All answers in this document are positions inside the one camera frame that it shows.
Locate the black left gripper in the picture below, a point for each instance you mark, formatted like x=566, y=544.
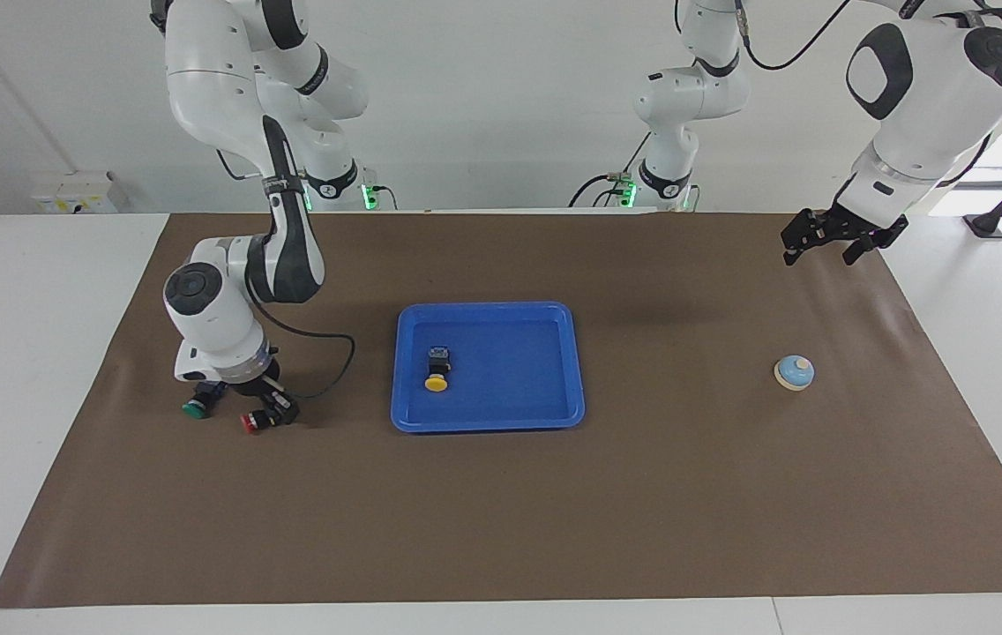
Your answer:
x=845, y=222

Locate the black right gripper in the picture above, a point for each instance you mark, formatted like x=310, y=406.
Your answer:
x=254, y=386

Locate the red push button switch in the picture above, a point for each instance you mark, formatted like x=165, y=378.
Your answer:
x=251, y=423

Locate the green push button switch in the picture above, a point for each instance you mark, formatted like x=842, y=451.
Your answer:
x=198, y=406

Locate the blue service bell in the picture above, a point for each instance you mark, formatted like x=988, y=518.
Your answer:
x=793, y=372

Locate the yellow push button switch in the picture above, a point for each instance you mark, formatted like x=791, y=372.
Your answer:
x=437, y=370

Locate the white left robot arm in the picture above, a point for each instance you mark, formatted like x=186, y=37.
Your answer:
x=924, y=106

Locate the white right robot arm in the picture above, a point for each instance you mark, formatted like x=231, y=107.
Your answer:
x=219, y=317

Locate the blue plastic tray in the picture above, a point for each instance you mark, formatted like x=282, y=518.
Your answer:
x=519, y=388

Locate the brown table mat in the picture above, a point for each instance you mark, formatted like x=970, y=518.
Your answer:
x=501, y=511

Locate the white wall socket box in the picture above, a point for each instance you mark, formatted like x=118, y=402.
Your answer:
x=73, y=194

